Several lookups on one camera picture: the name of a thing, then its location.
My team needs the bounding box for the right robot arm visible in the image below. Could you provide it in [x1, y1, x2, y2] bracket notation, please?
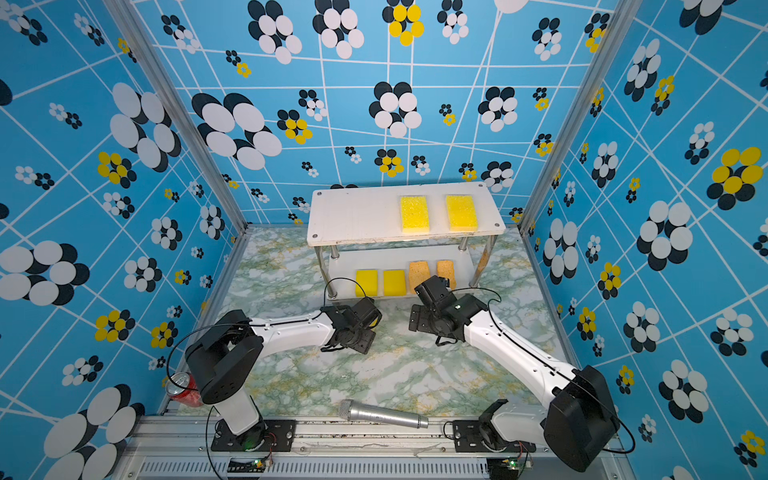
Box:
[409, 276, 621, 472]

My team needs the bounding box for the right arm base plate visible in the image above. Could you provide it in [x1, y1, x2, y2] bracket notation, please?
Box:
[447, 420, 537, 455]

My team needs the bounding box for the red soda can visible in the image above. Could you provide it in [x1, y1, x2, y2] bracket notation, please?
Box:
[165, 372, 203, 408]

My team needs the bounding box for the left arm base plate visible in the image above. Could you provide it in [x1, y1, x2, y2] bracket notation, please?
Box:
[211, 419, 297, 453]

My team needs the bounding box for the white two-tier shelf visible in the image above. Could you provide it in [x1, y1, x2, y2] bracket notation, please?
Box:
[307, 182, 506, 300]

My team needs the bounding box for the yellow sponge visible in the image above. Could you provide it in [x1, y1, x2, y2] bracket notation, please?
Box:
[383, 270, 407, 297]
[445, 195, 478, 232]
[355, 269, 379, 297]

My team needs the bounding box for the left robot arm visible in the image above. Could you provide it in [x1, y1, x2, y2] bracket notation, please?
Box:
[184, 297, 382, 436]

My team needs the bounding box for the silver microphone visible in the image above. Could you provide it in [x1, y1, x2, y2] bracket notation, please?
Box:
[339, 399, 429, 429]

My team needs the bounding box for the orange sponge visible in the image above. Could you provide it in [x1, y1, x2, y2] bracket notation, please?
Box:
[408, 260, 432, 294]
[436, 260, 457, 290]

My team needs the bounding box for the yellow sponge front diagonal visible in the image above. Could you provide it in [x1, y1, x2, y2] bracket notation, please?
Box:
[400, 196, 430, 234]

